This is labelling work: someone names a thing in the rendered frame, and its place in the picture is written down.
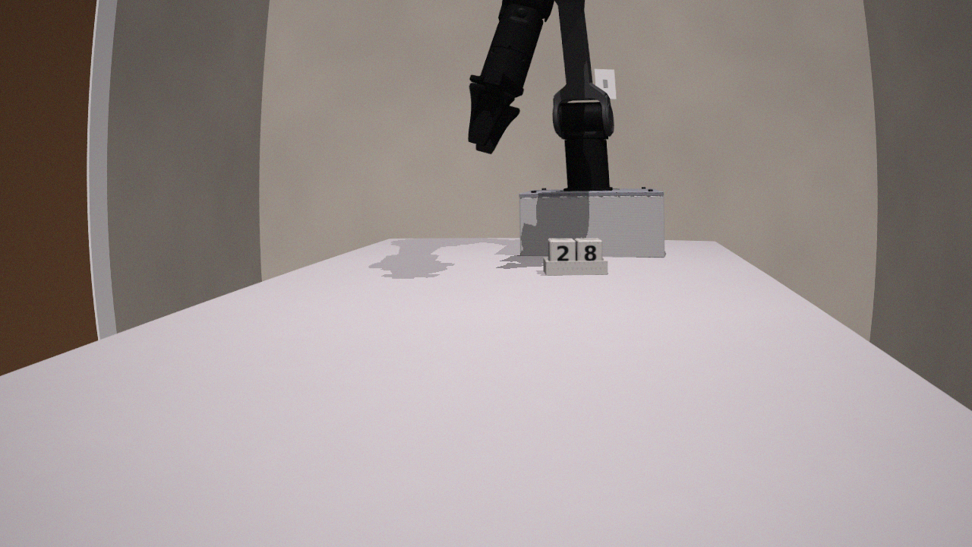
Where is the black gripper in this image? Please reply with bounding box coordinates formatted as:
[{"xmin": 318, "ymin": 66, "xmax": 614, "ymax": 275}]
[{"xmin": 468, "ymin": 47, "xmax": 532, "ymax": 154}]

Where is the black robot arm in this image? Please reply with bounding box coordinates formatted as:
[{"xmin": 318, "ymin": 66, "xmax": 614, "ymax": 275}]
[{"xmin": 490, "ymin": 0, "xmax": 614, "ymax": 191}]

